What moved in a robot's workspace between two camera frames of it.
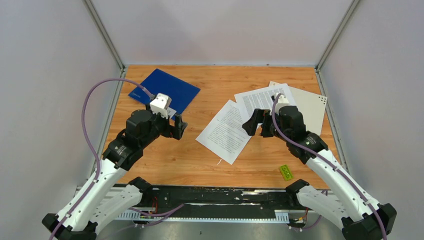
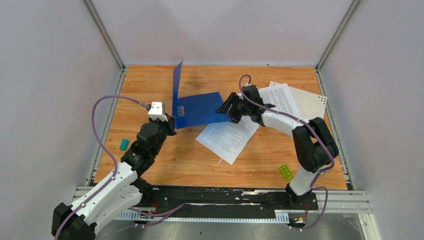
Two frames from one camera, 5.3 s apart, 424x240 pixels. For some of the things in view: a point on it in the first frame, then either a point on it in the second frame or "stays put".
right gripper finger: [267, 131] -> [236, 113]
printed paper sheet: [225, 135] stays put
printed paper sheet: [262, 98] stays put
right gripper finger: [251, 125] -> [224, 108]
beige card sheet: [312, 105] stays put
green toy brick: [286, 172] stays put
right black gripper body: [285, 132] -> [240, 103]
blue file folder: [181, 93] -> [195, 110]
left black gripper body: [160, 124] stays put
